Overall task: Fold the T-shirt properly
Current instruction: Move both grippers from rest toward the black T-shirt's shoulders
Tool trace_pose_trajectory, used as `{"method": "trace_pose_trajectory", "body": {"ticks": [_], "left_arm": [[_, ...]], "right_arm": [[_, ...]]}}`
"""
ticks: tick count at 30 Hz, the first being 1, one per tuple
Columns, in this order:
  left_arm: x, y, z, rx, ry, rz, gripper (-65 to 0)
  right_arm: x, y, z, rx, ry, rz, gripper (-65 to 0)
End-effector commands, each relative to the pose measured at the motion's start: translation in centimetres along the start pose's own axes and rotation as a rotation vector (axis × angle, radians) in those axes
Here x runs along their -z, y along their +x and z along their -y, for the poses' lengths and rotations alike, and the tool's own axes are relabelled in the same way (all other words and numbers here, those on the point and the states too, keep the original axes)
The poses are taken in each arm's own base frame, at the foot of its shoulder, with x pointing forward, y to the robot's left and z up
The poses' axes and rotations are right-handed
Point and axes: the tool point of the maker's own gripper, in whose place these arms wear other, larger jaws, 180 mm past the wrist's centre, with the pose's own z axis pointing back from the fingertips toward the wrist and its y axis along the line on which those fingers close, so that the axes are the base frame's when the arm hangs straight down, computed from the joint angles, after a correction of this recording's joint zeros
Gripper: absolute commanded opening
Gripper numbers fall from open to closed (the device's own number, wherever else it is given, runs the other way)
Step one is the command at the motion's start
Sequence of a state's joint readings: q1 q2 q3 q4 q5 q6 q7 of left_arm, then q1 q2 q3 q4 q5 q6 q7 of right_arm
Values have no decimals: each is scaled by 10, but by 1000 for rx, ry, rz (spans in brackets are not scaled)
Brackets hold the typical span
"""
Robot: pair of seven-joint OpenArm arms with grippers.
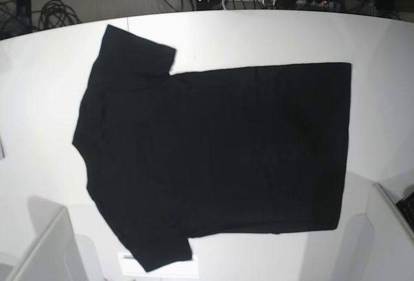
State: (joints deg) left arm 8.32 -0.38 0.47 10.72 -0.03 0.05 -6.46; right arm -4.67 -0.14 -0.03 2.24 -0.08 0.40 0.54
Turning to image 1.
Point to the black T-shirt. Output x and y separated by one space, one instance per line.
243 150

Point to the black keyboard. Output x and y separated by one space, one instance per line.
406 207

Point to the white partition panel right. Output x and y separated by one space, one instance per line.
391 256

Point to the white partition panel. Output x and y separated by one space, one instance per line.
53 255
391 256

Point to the white partition panel left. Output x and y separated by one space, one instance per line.
53 255

